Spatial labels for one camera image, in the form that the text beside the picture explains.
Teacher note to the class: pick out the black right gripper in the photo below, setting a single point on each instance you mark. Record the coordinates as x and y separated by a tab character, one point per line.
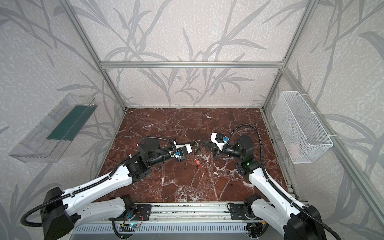
216	147

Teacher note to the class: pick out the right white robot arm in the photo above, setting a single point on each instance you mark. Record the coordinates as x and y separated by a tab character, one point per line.
292	219

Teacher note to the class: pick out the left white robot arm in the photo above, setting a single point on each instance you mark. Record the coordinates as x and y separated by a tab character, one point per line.
60	214

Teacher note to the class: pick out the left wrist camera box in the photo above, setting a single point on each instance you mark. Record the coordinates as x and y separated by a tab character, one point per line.
181	151

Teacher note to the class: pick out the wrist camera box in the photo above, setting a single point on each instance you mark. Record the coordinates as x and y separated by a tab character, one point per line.
181	151
220	141

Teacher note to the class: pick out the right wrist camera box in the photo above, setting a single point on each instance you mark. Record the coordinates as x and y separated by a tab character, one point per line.
220	141

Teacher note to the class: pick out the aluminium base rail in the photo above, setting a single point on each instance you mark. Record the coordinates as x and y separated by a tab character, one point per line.
195	212

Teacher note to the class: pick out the white wire mesh basket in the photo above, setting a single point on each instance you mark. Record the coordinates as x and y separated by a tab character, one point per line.
303	135

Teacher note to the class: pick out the white slotted cable duct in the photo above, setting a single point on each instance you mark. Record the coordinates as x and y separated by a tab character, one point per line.
176	228

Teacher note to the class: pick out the clear plastic wall bin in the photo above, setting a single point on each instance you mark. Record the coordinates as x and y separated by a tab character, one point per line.
47	142

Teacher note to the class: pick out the aluminium frame profiles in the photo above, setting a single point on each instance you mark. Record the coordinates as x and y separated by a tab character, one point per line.
361	181

